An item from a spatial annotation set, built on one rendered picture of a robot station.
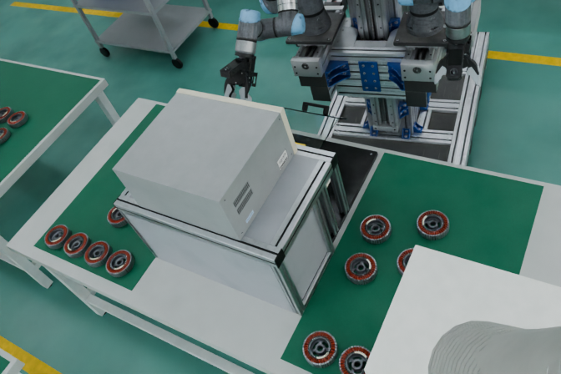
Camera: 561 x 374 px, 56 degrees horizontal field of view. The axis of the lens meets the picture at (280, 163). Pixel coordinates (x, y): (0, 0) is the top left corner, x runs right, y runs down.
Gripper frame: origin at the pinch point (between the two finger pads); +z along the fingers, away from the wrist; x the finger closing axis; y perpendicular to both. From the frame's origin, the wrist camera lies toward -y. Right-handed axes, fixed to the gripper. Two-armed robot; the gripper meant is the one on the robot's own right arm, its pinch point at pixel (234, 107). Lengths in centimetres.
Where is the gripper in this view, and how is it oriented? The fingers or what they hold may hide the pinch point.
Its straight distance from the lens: 194.3
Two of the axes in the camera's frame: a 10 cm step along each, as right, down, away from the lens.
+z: -1.5, 9.8, 1.5
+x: -8.5, -2.1, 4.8
